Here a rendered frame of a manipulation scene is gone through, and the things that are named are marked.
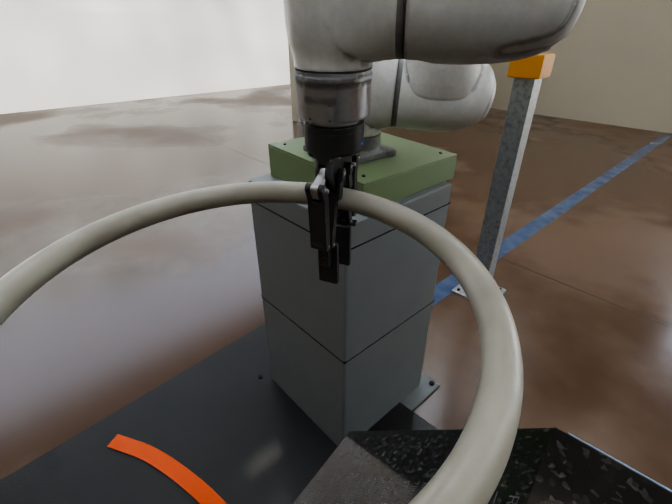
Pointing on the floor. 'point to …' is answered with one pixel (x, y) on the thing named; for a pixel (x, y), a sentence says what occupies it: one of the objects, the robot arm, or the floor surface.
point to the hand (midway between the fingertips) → (335, 254)
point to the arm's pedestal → (348, 313)
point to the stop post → (510, 154)
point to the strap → (168, 468)
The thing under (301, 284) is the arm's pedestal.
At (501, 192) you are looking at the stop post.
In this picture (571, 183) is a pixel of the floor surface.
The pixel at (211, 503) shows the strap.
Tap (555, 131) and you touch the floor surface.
